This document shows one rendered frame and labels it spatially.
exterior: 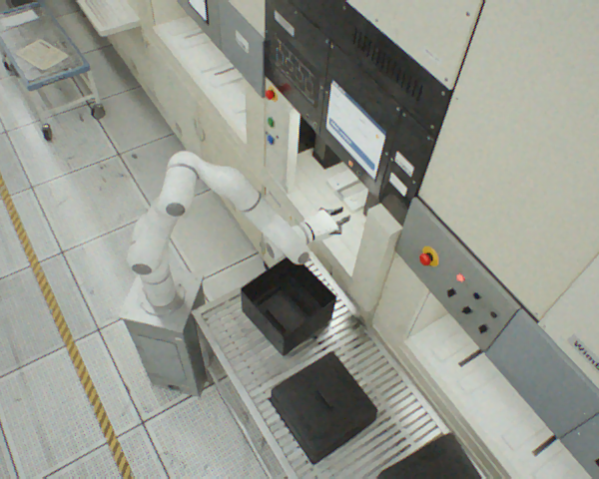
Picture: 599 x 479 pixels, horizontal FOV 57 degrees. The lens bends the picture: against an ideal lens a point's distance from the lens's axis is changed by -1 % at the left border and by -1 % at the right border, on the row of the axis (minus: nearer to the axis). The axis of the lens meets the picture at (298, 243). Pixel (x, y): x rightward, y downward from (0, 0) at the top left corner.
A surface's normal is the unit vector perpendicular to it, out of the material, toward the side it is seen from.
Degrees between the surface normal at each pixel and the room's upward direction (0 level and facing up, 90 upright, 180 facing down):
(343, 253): 0
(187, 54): 0
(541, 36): 90
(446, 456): 0
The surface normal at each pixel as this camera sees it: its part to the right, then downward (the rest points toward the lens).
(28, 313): 0.05, -0.58
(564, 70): -0.84, 0.41
